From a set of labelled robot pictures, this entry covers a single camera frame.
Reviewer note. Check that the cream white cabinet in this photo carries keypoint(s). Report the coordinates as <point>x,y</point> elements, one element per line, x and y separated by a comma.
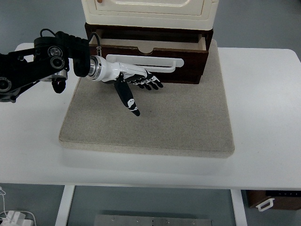
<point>171,14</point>

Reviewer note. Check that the white table frame leg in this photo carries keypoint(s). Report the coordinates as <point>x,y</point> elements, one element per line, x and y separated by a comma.
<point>238,207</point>
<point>65,206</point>

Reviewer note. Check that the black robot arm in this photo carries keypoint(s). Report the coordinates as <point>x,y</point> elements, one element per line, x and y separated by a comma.
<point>49,59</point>

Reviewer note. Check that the grey metal plate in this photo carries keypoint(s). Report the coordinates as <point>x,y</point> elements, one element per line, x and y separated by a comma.
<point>119,220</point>

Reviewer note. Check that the beige stone slab base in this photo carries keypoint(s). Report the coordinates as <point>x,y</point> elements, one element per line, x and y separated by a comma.
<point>176,120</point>

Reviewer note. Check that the white power adapter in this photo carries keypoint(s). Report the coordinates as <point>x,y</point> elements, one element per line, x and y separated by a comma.
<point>16,218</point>

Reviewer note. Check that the dark brown wooden drawer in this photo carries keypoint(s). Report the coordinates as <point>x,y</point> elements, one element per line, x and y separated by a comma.
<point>172,55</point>

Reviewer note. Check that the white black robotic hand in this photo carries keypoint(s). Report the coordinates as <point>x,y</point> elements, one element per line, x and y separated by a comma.
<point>103,70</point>

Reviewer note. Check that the white drawer handle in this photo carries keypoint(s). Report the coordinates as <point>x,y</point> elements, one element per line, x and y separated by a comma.
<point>150,63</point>

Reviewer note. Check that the brown box with white handle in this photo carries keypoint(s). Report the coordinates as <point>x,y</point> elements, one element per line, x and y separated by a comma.
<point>263,200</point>

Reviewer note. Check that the dark brown drawer housing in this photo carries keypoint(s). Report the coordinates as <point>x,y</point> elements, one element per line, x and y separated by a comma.
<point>147,40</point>

